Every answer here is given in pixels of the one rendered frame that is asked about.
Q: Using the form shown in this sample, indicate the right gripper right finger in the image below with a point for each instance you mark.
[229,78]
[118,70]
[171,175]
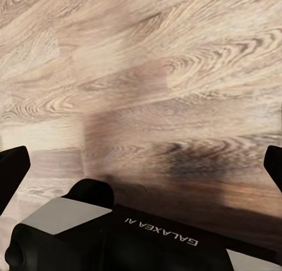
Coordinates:
[273,164]

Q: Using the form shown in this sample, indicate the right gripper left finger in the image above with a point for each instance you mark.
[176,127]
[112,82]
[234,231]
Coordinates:
[14,165]

